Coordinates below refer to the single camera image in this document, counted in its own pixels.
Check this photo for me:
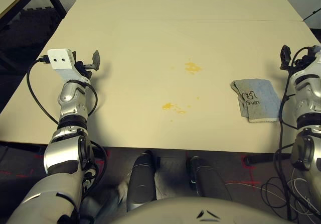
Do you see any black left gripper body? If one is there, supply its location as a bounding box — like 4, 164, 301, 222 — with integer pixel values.
74, 60, 98, 80

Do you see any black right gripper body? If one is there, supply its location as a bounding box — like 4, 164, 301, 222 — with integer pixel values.
290, 48, 314, 68

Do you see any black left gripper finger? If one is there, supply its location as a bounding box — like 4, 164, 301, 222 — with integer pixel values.
91, 50, 102, 72

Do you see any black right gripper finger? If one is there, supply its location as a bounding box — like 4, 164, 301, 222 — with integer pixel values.
280, 45, 292, 70

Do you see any grey blue rag with writing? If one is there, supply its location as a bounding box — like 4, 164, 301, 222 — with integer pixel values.
230, 78, 281, 124

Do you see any black stand leg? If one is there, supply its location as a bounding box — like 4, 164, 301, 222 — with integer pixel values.
302, 7, 321, 23

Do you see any black foam floor mat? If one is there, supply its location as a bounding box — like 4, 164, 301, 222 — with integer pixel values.
0, 7, 66, 69

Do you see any large yellow liquid spill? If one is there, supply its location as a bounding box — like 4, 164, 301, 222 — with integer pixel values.
185, 62, 203, 75

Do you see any black table foot bar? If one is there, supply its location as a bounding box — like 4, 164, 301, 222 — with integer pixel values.
244, 153, 294, 166
0, 141, 42, 155

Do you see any dark grey robot left leg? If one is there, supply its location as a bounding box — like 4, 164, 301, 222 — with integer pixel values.
126, 150, 157, 212

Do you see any dark grey robot leg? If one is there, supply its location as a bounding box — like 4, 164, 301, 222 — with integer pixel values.
126, 150, 157, 212
186, 156, 233, 202

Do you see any dark grey robot right leg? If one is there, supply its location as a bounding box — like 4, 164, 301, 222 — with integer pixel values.
186, 156, 233, 202

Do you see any light grey robot torso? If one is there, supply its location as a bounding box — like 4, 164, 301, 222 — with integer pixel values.
110, 196, 289, 224

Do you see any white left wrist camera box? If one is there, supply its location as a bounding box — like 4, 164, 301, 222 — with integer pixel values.
47, 48, 92, 83

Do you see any black left wrist camera cable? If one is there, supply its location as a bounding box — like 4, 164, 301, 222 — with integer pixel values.
26, 55, 99, 125

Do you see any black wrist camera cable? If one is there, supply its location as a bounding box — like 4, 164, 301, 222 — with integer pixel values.
26, 55, 99, 125
274, 46, 310, 221

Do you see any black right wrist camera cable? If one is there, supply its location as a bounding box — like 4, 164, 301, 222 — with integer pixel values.
274, 46, 310, 221

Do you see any thin white floor cable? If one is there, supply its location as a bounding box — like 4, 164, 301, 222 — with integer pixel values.
225, 178, 321, 218

